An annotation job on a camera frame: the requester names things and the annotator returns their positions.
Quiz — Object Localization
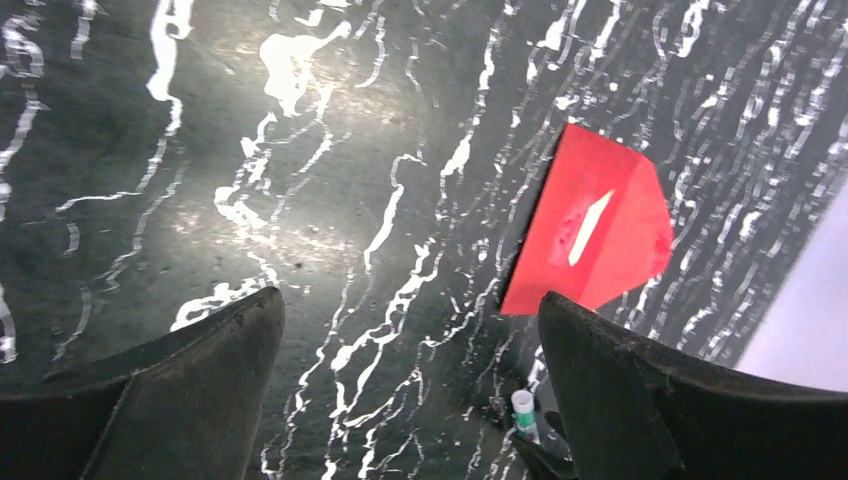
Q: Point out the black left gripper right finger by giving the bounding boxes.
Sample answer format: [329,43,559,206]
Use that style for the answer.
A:
[538,292,847,479]

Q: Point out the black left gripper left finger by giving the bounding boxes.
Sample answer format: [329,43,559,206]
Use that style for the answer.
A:
[1,287,285,479]

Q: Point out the green white glue stick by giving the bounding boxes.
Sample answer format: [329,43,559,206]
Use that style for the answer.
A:
[510,389,539,444]

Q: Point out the red paper envelope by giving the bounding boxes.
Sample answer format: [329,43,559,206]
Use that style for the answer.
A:
[500,123,674,316]

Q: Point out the cream paper letter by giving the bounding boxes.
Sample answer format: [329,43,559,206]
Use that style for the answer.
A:
[567,189,615,266]

